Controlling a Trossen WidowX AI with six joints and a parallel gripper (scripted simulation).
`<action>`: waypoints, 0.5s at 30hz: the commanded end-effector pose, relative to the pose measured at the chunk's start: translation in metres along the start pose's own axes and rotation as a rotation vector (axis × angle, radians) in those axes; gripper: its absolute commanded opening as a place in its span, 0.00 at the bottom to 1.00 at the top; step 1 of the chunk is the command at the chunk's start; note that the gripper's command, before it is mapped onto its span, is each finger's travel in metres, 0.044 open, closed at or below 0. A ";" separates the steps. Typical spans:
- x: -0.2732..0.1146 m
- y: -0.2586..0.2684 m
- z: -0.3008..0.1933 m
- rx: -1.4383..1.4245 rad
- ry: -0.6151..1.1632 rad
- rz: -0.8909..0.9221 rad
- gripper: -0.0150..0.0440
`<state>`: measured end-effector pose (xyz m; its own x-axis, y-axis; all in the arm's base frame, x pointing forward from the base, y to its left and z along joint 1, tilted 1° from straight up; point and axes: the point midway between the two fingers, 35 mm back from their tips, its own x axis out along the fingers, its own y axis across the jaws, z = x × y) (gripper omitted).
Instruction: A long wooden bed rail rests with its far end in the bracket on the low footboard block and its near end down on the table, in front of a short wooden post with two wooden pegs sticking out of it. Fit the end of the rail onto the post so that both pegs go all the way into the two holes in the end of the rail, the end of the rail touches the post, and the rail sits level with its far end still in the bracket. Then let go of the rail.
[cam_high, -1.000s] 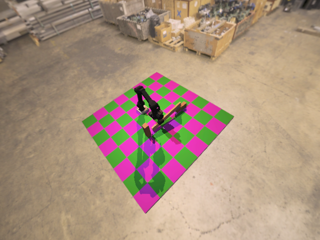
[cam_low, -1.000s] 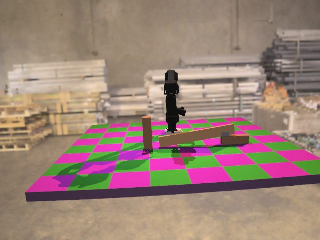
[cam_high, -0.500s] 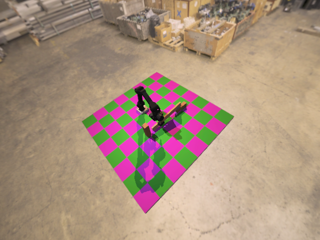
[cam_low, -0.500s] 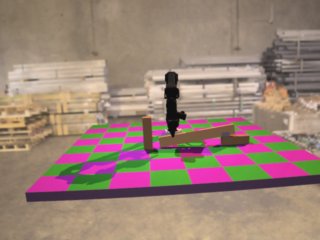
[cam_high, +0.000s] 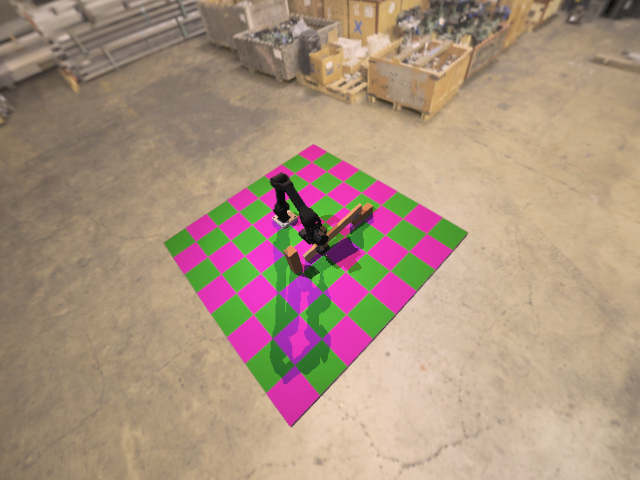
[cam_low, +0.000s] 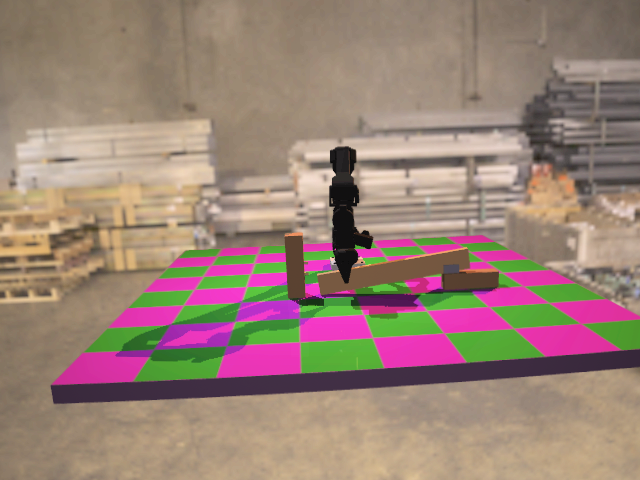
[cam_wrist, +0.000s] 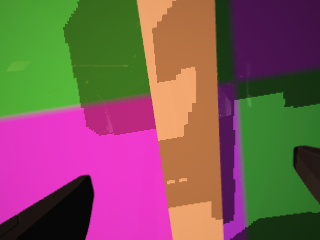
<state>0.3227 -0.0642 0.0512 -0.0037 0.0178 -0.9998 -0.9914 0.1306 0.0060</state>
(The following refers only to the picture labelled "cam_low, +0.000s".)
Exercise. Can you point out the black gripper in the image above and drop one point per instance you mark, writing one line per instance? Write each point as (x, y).
(345, 254)

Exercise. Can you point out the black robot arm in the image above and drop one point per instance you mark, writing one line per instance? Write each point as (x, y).
(342, 192)

